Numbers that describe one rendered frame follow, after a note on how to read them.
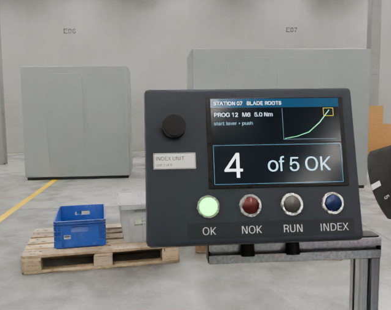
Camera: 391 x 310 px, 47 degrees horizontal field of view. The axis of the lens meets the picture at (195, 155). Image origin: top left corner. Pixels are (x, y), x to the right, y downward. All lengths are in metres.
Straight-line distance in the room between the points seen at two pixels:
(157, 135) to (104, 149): 7.51
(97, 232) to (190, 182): 3.18
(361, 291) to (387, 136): 8.87
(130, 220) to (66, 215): 0.78
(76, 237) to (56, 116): 4.65
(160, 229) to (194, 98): 0.16
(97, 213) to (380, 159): 3.18
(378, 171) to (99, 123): 6.88
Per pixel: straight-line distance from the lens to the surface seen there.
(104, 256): 3.64
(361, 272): 0.67
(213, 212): 0.53
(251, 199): 0.53
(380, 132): 9.42
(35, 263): 3.68
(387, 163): 1.43
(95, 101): 8.03
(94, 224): 3.68
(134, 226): 3.72
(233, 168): 0.54
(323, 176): 0.57
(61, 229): 3.70
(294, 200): 0.55
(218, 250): 0.61
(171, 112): 0.55
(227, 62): 6.53
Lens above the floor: 1.23
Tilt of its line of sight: 6 degrees down
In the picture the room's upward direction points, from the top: 1 degrees counter-clockwise
